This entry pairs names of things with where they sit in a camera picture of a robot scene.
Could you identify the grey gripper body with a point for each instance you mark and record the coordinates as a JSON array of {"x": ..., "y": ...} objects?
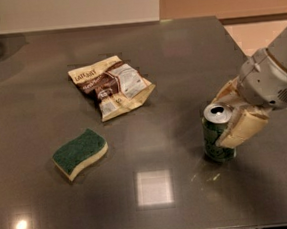
[{"x": 266, "y": 81}]

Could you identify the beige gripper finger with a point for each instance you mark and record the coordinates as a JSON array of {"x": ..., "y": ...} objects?
[
  {"x": 229, "y": 95},
  {"x": 242, "y": 124}
]

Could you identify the green soda can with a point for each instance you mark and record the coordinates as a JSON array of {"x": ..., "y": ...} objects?
[{"x": 214, "y": 122}]

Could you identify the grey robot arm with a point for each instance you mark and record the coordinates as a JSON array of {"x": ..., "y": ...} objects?
[{"x": 286, "y": 48}]

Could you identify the brown cream snack bag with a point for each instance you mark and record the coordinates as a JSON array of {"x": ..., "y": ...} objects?
[{"x": 117, "y": 87}]

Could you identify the green yellow sponge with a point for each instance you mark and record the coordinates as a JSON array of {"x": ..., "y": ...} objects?
[{"x": 79, "y": 153}]

